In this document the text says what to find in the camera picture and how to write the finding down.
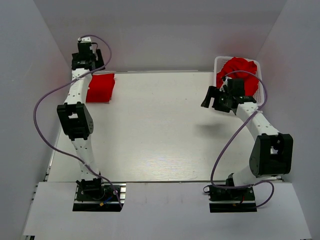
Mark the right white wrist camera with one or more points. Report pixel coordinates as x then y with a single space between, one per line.
224 86

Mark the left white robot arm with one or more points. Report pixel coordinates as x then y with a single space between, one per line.
76 120

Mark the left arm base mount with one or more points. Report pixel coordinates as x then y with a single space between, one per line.
104 200

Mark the red t shirt pile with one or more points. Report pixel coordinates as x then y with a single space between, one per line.
247 70

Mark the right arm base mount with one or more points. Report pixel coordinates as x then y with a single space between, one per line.
231 200

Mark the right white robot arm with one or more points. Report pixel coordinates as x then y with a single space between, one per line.
272 151

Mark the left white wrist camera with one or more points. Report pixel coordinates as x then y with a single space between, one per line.
85 39

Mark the white plastic basket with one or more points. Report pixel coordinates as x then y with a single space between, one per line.
221 60

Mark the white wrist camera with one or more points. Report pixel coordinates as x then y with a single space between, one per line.
224 86
85 39

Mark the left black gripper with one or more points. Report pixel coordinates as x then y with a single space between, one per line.
100 63

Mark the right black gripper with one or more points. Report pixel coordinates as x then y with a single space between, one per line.
214 92

